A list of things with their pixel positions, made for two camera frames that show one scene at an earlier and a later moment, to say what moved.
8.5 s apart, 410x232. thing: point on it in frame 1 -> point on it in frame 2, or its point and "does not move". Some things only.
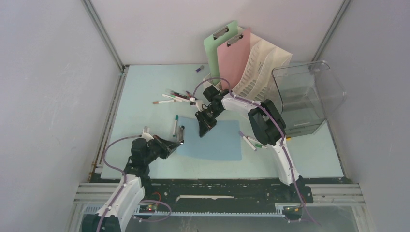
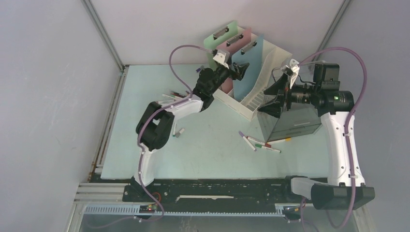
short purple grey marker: [198, 69] does not move
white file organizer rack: [263, 73] does not move
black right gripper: [205, 124] -> [279, 88]
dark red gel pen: [181, 96] does not move
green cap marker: [261, 146] does not move
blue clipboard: [221, 142] -> [253, 54]
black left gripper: [167, 147] -> [241, 68]
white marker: [172, 97] does not move
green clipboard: [213, 41] does not move
